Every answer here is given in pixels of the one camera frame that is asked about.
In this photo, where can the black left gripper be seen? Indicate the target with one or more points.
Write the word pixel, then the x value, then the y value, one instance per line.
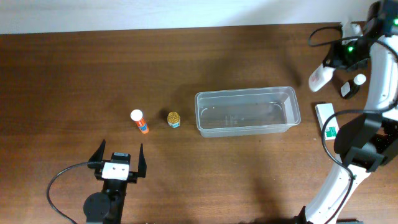
pixel 95 162

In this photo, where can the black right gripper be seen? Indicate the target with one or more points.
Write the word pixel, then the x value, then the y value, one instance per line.
pixel 337 60

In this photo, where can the dark bottle white cap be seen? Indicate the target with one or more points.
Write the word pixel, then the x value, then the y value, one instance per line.
pixel 352 86

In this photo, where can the white lotion bottle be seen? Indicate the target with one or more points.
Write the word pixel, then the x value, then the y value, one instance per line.
pixel 320 77

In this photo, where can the small jar gold lid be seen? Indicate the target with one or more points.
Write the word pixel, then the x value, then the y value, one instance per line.
pixel 173 119

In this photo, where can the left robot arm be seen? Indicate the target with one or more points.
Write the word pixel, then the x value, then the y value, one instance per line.
pixel 107 205

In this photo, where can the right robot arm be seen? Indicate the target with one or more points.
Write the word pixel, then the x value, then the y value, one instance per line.
pixel 370 140

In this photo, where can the clear plastic container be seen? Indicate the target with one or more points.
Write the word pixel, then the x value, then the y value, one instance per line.
pixel 248 111

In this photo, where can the orange Redoxon tablet tube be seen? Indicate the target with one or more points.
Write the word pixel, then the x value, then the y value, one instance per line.
pixel 138 117

